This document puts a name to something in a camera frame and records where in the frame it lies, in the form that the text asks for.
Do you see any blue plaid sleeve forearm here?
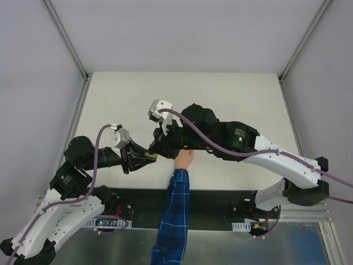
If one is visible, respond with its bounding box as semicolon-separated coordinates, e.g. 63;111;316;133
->
151;169;190;264

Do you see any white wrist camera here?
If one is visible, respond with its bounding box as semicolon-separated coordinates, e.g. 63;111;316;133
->
109;124;130;157
148;99;173;135

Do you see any aluminium table edge rail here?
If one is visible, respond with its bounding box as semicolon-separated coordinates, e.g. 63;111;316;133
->
50;81;89;201

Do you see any person's hand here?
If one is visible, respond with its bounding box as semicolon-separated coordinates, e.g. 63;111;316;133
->
174;150;194;169

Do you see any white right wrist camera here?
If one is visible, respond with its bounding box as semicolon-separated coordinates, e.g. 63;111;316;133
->
148;99;173;135

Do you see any white cable duct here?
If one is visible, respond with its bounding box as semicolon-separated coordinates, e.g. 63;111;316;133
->
83;218;132;229
232;221;252;232

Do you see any aluminium frame post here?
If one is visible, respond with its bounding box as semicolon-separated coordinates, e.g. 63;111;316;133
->
278;0;334;83
41;0;90;81

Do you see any left aluminium frame post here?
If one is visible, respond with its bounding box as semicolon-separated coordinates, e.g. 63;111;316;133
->
41;0;90;81

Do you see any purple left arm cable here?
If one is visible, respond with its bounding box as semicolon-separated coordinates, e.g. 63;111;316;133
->
5;124;130;263

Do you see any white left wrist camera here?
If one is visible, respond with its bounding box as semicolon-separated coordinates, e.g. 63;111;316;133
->
109;124;130;157

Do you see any left white cable duct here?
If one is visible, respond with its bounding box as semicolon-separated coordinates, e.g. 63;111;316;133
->
83;218;132;229

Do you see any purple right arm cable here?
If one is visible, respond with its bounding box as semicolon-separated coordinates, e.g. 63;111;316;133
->
158;109;353;243

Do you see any yellow nail polish bottle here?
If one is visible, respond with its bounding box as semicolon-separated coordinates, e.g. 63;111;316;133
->
145;152;158;159

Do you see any right aluminium frame post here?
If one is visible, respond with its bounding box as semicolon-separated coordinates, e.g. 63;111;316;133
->
278;0;334;83

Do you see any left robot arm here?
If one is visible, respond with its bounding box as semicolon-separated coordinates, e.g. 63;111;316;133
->
1;136;157;264

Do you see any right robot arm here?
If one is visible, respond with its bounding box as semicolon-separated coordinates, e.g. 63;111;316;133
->
148;100;329;218

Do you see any right white cable duct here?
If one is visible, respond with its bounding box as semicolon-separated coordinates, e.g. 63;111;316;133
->
232;221;252;232

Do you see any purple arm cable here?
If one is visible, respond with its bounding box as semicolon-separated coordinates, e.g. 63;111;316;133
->
158;109;353;243
5;124;130;263

